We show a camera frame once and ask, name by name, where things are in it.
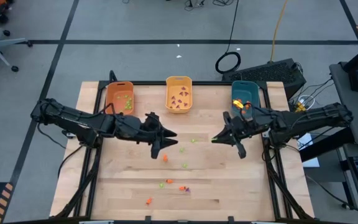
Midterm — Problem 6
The black cable bundle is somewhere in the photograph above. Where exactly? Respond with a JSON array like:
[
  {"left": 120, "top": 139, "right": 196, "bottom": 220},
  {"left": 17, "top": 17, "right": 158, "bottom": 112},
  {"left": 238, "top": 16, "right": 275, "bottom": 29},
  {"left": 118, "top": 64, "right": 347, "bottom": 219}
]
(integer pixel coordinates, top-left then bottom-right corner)
[{"left": 183, "top": 0, "right": 235, "bottom": 12}]

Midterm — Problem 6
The black arm base cable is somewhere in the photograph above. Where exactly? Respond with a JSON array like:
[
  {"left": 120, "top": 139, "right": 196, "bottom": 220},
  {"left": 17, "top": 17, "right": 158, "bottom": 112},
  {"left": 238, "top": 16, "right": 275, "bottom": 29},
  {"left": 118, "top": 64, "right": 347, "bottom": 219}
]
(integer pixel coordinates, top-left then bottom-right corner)
[{"left": 57, "top": 143, "right": 88, "bottom": 180}]

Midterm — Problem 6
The black desk beam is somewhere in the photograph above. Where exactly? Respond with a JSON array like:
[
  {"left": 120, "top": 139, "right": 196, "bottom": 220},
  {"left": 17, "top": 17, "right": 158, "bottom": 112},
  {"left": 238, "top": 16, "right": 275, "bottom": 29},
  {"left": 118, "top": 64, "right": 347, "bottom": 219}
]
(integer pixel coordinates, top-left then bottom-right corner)
[{"left": 299, "top": 126, "right": 356, "bottom": 163}]

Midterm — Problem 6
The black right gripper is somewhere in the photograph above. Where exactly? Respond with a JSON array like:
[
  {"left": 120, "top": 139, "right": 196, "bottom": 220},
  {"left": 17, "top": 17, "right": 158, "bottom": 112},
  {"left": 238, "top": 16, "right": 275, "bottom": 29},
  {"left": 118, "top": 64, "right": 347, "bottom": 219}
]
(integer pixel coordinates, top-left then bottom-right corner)
[{"left": 211, "top": 107, "right": 272, "bottom": 160}]

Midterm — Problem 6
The black computer case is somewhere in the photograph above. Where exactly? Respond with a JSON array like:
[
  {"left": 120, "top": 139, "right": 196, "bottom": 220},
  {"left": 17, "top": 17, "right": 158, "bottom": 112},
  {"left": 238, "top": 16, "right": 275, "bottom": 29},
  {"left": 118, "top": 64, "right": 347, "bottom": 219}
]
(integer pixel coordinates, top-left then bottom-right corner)
[{"left": 221, "top": 58, "right": 307, "bottom": 100}]

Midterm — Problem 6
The black coiled floor cable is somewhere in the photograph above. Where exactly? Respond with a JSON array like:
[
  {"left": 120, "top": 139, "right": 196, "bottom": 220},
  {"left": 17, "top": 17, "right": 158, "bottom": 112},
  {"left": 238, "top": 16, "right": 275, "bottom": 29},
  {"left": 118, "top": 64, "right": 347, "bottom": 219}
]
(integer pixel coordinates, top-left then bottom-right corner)
[{"left": 214, "top": 0, "right": 242, "bottom": 75}]

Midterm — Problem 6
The white paper sheet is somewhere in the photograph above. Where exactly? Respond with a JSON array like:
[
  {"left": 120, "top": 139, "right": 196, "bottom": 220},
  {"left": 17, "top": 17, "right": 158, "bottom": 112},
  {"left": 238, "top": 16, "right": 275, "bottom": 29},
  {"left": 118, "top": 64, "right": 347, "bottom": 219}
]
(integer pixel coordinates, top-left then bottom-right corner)
[{"left": 296, "top": 133, "right": 320, "bottom": 168}]

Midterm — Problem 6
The yellow plastic bin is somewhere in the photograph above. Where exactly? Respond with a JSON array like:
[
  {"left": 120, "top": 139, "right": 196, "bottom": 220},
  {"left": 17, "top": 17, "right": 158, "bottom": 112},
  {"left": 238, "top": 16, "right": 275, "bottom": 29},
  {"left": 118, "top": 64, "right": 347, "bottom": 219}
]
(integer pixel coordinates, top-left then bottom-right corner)
[{"left": 165, "top": 76, "right": 193, "bottom": 114}]

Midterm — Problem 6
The orange plastic bin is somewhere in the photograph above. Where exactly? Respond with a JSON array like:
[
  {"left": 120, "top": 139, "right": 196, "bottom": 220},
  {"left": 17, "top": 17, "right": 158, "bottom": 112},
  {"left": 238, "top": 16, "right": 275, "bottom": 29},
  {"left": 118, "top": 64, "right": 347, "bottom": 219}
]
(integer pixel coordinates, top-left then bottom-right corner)
[{"left": 105, "top": 81, "right": 135, "bottom": 119}]

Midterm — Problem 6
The yellow hanging cable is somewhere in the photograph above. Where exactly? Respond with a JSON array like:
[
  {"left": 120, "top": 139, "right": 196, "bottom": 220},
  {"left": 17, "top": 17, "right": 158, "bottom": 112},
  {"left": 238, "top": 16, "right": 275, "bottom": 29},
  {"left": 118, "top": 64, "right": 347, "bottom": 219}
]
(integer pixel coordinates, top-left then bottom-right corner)
[{"left": 270, "top": 0, "right": 289, "bottom": 62}]

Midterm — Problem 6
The teal plastic bin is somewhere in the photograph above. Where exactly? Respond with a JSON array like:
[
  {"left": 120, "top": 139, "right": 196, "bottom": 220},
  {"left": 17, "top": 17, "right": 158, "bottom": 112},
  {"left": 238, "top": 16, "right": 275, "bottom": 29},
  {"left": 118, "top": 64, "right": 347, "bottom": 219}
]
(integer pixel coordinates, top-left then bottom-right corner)
[{"left": 231, "top": 80, "right": 260, "bottom": 118}]

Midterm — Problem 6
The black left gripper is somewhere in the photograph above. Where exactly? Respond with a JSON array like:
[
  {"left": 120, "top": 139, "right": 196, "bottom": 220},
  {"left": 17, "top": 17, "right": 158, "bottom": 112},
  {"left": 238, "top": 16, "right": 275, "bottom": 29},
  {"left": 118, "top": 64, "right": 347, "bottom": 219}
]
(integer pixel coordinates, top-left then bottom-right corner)
[{"left": 115, "top": 111, "right": 179, "bottom": 160}]

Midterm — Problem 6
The white coiled cable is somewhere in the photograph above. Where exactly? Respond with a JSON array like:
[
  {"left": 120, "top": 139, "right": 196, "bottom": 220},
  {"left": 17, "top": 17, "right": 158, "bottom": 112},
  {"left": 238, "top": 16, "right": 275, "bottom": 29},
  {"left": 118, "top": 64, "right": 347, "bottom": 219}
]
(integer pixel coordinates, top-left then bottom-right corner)
[{"left": 296, "top": 94, "right": 316, "bottom": 109}]

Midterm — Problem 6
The grey desk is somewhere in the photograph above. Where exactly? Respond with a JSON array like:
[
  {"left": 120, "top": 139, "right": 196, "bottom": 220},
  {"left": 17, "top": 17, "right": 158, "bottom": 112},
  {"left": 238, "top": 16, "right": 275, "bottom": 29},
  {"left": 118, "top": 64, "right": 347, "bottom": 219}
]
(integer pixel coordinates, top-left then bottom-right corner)
[{"left": 329, "top": 61, "right": 358, "bottom": 147}]

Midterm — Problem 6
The black floor power cable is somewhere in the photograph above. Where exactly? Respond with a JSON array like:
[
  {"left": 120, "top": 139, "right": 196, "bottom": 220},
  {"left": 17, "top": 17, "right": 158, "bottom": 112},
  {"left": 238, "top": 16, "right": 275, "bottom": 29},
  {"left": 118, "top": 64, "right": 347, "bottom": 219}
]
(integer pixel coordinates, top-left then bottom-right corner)
[{"left": 305, "top": 174, "right": 358, "bottom": 220}]

